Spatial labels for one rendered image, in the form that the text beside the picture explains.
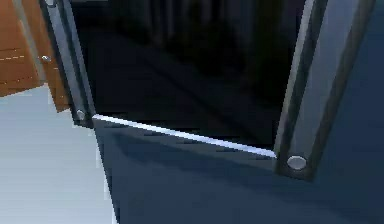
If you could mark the brown wooden cupboard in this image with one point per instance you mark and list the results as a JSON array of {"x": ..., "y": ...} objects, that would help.
[{"x": 15, "y": 66}]

